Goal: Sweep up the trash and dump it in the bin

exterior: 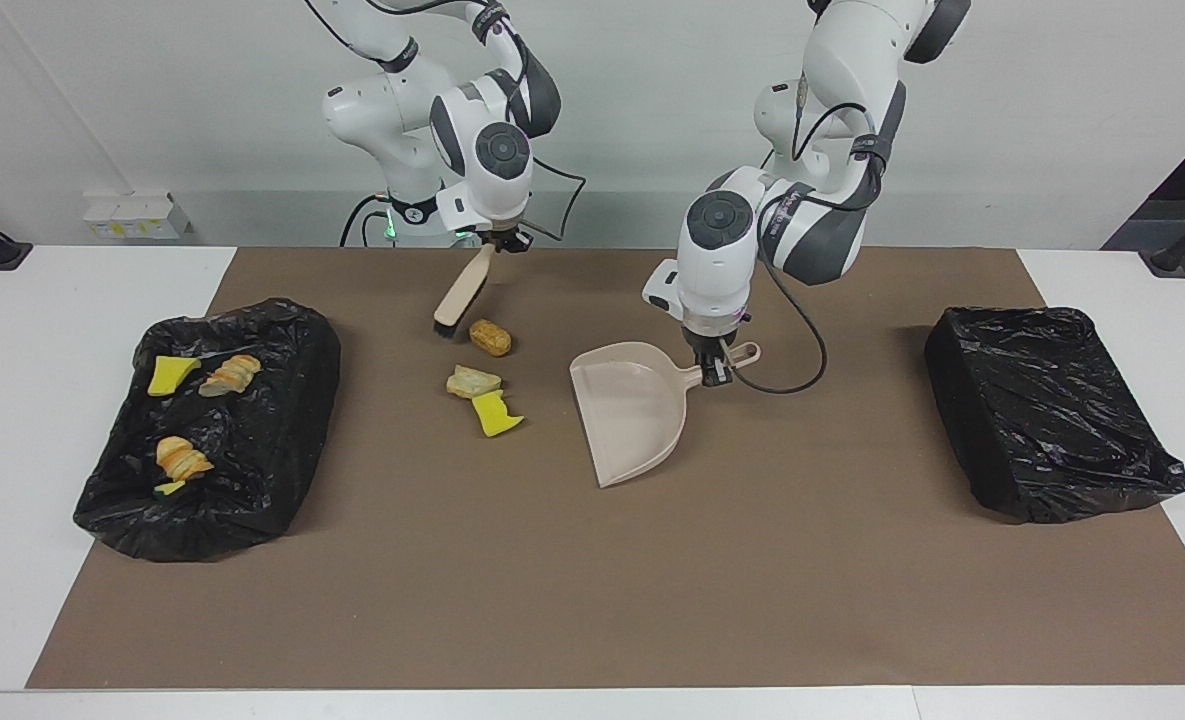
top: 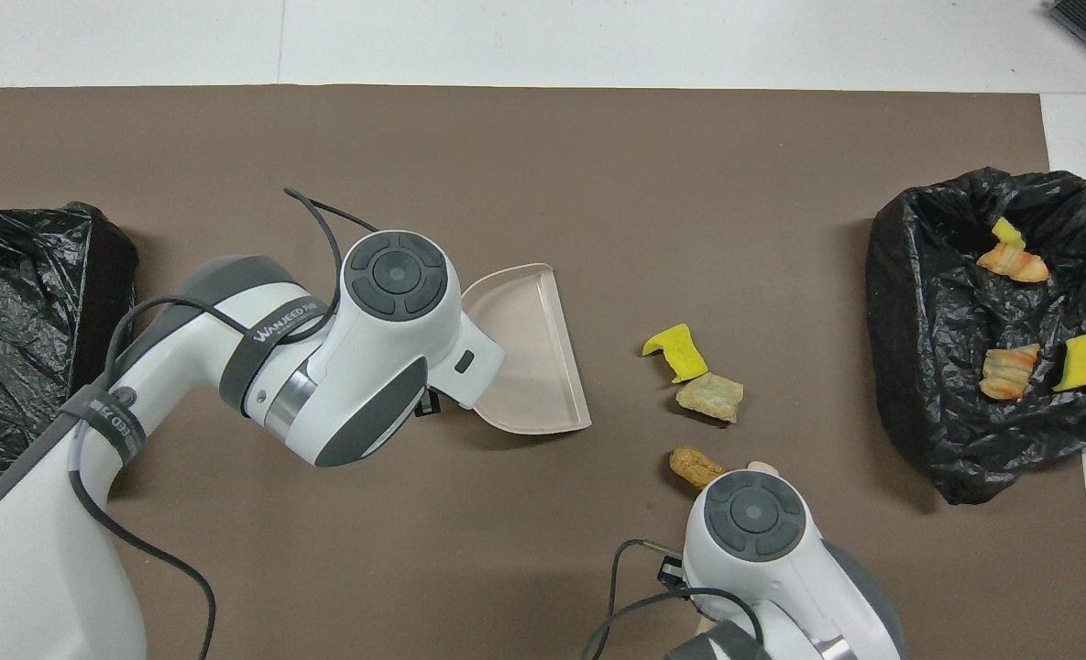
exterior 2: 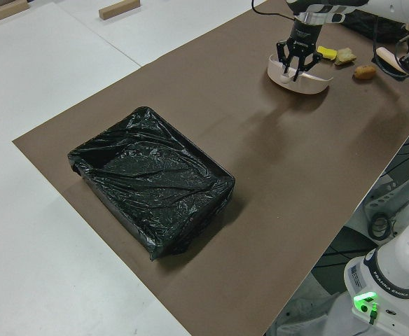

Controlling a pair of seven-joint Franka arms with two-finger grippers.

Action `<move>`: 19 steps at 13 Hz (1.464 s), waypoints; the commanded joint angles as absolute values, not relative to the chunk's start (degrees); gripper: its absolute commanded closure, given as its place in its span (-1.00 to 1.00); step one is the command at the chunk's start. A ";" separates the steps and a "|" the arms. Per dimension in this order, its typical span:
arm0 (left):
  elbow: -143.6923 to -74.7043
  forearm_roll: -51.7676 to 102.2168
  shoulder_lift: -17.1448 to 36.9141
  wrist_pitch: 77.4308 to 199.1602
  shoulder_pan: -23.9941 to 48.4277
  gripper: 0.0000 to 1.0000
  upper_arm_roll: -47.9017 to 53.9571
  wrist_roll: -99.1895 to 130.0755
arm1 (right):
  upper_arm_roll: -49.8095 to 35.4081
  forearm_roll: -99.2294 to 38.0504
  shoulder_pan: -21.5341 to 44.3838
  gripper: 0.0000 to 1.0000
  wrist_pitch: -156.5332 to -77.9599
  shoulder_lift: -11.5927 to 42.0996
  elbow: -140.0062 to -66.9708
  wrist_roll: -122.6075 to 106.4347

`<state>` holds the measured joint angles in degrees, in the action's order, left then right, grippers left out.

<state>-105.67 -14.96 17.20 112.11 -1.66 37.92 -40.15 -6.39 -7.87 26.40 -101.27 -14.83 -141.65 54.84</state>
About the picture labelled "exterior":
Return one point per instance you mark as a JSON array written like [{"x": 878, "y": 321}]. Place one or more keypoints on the black bag lined bin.
[
  {"x": 272, "y": 450},
  {"x": 1042, "y": 410}
]

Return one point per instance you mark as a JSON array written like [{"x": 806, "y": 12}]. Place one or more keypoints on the brown table mat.
[{"x": 592, "y": 600}]

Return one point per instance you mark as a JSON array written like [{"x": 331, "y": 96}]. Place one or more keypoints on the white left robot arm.
[{"x": 717, "y": 260}]

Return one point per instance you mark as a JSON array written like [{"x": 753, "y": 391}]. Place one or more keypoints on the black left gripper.
[{"x": 714, "y": 342}]

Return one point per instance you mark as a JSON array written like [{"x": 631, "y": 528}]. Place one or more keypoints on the small yellow sponge piece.
[{"x": 169, "y": 489}]

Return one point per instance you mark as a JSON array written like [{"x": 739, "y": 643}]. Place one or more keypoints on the brown peanut shaped bread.
[{"x": 490, "y": 338}]

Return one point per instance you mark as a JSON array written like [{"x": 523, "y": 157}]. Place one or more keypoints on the beige hand brush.
[{"x": 462, "y": 290}]

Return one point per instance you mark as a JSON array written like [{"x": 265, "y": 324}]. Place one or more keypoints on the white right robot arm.
[{"x": 497, "y": 150}]

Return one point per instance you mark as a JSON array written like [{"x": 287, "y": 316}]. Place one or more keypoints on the beige plastic dustpan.
[{"x": 622, "y": 420}]

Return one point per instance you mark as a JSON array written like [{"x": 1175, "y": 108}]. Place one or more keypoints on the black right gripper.
[{"x": 504, "y": 238}]

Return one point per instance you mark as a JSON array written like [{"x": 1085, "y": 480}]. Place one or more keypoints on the white wall socket box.
[{"x": 137, "y": 215}]

